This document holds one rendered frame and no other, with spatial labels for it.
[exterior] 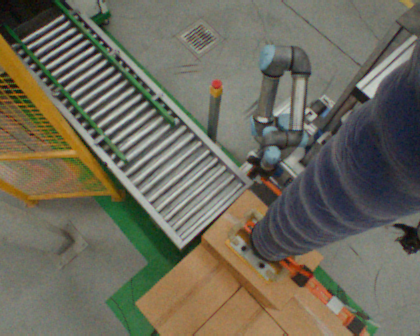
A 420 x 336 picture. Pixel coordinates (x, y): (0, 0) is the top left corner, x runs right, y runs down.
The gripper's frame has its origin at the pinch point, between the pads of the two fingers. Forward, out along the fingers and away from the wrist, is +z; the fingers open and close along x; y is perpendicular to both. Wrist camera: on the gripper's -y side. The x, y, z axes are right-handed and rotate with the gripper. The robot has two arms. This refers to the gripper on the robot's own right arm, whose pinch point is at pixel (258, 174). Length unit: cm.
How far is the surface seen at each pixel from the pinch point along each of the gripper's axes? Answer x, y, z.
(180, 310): -86, 19, 54
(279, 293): -40, 53, 14
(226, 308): -65, 40, 54
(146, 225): -61, -51, 108
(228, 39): 135, -133, 107
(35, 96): -62, -84, -59
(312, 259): -12, 55, 14
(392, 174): -37, 30, -135
